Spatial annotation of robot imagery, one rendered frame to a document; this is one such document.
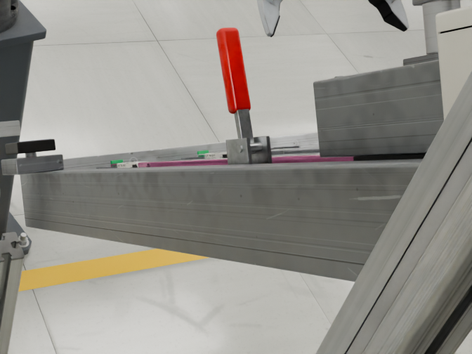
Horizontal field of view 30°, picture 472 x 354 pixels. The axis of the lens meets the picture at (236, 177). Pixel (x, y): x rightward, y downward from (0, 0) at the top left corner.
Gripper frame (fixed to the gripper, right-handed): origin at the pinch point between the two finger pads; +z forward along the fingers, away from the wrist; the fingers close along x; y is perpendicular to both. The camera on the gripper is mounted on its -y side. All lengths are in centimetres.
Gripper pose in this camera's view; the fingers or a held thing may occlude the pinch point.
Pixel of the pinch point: (337, 38)
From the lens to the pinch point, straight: 81.2
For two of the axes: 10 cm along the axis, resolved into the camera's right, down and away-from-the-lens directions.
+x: 8.7, -1.1, 4.8
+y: 4.4, -2.8, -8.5
